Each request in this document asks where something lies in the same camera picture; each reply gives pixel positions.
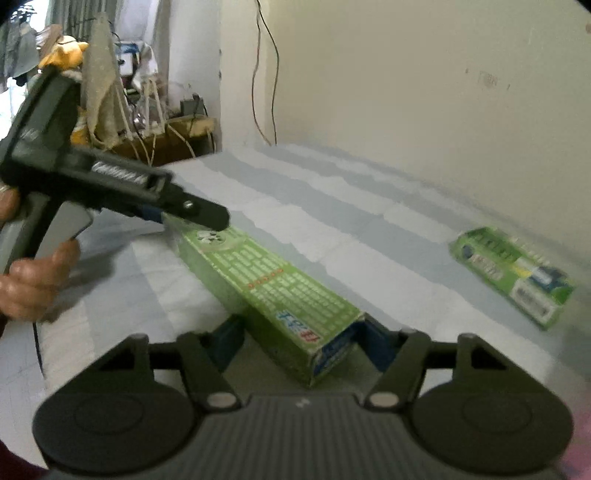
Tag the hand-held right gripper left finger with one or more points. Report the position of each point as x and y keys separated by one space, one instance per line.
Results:
x=227 y=339

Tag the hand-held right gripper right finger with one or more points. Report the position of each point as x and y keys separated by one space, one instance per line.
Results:
x=375 y=346

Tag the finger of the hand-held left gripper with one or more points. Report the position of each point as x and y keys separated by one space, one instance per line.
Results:
x=198 y=210
x=150 y=215

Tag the long green toothpaste box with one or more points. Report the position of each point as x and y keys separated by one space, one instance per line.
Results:
x=277 y=295

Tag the person's left hand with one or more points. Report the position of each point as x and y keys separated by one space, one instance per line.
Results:
x=32 y=286

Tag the beige towel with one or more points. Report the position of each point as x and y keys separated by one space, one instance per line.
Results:
x=99 y=83

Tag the wooden side table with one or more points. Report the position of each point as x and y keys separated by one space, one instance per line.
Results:
x=198 y=127

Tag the yellow plush toy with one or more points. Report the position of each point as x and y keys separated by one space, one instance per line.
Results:
x=64 y=53

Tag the hanging grey clothes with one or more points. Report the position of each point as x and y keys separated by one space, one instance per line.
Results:
x=18 y=46

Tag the striped blue white bedsheet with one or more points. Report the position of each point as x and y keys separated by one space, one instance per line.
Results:
x=369 y=207

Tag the grey green curtain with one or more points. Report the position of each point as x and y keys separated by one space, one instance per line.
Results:
x=124 y=18

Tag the green box with blue print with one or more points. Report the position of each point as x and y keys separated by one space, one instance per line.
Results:
x=508 y=272

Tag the person's maroon garment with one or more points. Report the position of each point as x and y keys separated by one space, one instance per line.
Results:
x=18 y=459

